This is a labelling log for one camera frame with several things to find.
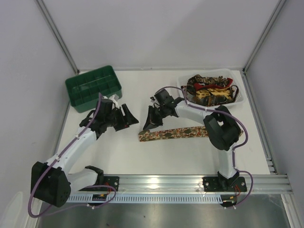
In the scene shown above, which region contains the left frame post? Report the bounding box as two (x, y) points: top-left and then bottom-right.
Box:
(34, 0), (80, 75)

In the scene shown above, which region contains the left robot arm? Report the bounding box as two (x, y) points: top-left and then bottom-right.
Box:
(30, 98), (139, 208)

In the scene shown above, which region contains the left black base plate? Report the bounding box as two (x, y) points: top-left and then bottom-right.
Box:
(95, 175), (120, 191)

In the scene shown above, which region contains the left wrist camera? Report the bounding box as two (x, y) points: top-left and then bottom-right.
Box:
(108, 94), (119, 108)

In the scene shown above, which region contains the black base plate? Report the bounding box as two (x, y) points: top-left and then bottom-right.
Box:
(202, 176), (247, 192)
(95, 175), (120, 191)

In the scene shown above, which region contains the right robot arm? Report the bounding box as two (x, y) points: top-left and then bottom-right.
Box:
(138, 89), (241, 191)

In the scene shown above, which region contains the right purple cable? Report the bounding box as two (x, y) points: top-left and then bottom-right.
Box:
(156, 86), (254, 209)

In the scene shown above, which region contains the floral patterned tie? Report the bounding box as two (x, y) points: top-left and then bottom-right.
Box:
(138, 126), (209, 142)

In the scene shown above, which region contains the right frame post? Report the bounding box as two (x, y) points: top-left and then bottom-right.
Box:
(242, 0), (285, 72)

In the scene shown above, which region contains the white plastic basket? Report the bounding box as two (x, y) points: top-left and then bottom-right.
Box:
(177, 68), (244, 107)

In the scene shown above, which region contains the green compartment tray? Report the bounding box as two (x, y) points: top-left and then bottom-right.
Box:
(65, 65), (123, 113)

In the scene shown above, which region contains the white slotted cable duct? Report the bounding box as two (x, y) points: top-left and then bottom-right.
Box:
(67, 193), (223, 204)

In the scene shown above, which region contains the frame post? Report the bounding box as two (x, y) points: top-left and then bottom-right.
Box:
(34, 0), (80, 75)
(242, 0), (285, 72)

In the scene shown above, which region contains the pile of ties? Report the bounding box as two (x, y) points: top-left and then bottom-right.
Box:
(181, 75), (239, 107)

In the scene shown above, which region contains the aluminium mounting rail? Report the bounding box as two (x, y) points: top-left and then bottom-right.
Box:
(68, 173), (294, 196)

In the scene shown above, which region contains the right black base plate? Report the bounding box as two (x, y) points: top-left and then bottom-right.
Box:
(202, 176), (247, 192)

